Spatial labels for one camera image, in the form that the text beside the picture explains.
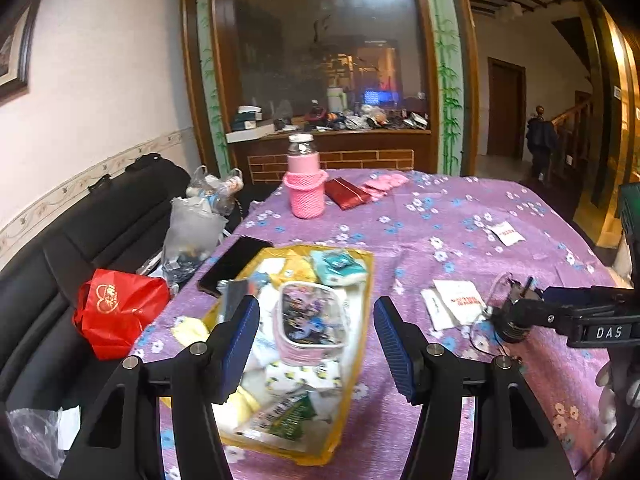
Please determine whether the pink cloth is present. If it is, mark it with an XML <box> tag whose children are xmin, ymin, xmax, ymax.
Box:
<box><xmin>361</xmin><ymin>172</ymin><xmax>410</xmax><ymax>201</ymax></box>

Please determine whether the clutter on wooden ledge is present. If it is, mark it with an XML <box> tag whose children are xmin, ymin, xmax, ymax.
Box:
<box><xmin>225</xmin><ymin>87</ymin><xmax>431</xmax><ymax>143</ymax></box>

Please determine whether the framed wall picture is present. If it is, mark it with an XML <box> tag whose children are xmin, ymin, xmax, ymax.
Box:
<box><xmin>0</xmin><ymin>2</ymin><xmax>38</xmax><ymax>106</ymax></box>

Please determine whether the brown wooden door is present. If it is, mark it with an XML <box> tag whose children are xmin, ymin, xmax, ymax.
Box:
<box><xmin>487</xmin><ymin>57</ymin><xmax>526</xmax><ymax>158</ymax></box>

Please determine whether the clear plastic bag with bottles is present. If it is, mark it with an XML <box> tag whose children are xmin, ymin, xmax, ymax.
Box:
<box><xmin>162</xmin><ymin>165</ymin><xmax>244</xmax><ymax>291</ymax></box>

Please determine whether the wooden stair railing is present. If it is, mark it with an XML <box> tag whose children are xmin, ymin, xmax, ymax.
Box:
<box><xmin>550</xmin><ymin>95</ymin><xmax>601</xmax><ymax>191</ymax></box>

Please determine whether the teal tissue pack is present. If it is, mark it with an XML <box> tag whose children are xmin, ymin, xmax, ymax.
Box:
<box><xmin>310</xmin><ymin>250</ymin><xmax>368</xmax><ymax>286</ymax></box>

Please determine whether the black phone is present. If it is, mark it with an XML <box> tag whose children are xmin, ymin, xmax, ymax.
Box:
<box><xmin>196</xmin><ymin>235</ymin><xmax>276</xmax><ymax>297</ymax></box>

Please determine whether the black sofa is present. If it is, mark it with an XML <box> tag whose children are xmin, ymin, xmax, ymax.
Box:
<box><xmin>0</xmin><ymin>152</ymin><xmax>241</xmax><ymax>480</ymax></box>

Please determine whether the clear pink-trimmed pouch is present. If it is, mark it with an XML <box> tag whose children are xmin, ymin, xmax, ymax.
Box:
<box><xmin>272</xmin><ymin>280</ymin><xmax>351</xmax><ymax>366</ymax></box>

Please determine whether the bottle with pink sleeve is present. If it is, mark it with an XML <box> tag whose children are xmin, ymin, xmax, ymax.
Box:
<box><xmin>287</xmin><ymin>134</ymin><xmax>321</xmax><ymax>176</ymax></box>

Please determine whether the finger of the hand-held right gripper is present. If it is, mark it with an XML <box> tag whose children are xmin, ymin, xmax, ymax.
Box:
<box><xmin>502</xmin><ymin>297</ymin><xmax>576</xmax><ymax>333</ymax></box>
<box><xmin>542</xmin><ymin>285</ymin><xmax>593</xmax><ymax>307</ymax></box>

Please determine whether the red bag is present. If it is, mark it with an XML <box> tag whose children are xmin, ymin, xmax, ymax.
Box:
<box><xmin>74</xmin><ymin>269</ymin><xmax>172</xmax><ymax>361</ymax></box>

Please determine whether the red pouch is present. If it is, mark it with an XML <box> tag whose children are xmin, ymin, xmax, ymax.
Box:
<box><xmin>324</xmin><ymin>177</ymin><xmax>373</xmax><ymax>211</ymax></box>

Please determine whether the lemon print tissue pack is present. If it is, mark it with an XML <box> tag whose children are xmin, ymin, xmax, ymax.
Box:
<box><xmin>265</xmin><ymin>360</ymin><xmax>346</xmax><ymax>396</ymax></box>

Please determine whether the wooden cabinet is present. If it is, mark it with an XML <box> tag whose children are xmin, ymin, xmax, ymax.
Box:
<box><xmin>180</xmin><ymin>0</ymin><xmax>478</xmax><ymax>186</ymax></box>

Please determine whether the yellow-taped white box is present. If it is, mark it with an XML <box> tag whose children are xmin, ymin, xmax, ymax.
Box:
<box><xmin>202</xmin><ymin>244</ymin><xmax>376</xmax><ymax>466</ymax></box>

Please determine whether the purple floral tablecloth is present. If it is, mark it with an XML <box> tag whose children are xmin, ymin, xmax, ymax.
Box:
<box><xmin>130</xmin><ymin>169</ymin><xmax>626</xmax><ymax>480</ymax></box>

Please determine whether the crumpled clear plastic bag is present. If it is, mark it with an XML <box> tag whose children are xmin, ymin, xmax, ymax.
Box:
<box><xmin>5</xmin><ymin>405</ymin><xmax>83</xmax><ymax>478</ymax></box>

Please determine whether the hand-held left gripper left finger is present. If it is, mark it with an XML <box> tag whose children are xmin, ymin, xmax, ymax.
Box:
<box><xmin>59</xmin><ymin>296</ymin><xmax>261</xmax><ymax>480</ymax></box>

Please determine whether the green printed packet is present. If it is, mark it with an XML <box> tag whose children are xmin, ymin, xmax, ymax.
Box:
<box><xmin>240</xmin><ymin>392</ymin><xmax>321</xmax><ymax>443</ymax></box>

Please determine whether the person's right hand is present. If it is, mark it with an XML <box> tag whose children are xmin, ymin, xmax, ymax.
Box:
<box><xmin>597</xmin><ymin>360</ymin><xmax>627</xmax><ymax>425</ymax></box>

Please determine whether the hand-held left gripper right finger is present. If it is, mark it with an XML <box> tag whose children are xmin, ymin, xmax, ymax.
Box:
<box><xmin>372</xmin><ymin>296</ymin><xmax>576</xmax><ymax>480</ymax></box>

